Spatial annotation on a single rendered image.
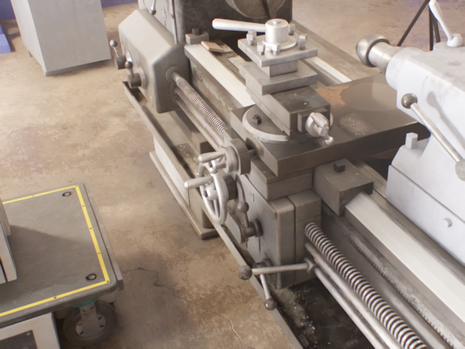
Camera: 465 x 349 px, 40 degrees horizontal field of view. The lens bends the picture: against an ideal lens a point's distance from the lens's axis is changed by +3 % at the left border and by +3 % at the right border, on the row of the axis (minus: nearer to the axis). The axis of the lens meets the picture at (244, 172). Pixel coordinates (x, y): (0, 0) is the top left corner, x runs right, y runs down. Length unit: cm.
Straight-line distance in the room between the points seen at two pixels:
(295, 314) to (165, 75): 119
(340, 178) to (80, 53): 320
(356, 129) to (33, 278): 122
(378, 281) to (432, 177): 31
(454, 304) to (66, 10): 357
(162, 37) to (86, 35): 190
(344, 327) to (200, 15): 134
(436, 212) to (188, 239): 158
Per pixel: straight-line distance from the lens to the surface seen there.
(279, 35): 168
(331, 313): 190
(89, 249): 235
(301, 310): 190
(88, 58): 460
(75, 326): 238
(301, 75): 170
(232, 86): 220
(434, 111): 149
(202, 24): 257
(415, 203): 151
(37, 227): 253
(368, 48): 175
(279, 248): 169
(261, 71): 173
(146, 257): 277
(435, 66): 152
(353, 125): 174
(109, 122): 389
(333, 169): 164
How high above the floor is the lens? 176
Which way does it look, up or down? 33 degrees down
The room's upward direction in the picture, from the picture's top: 3 degrees counter-clockwise
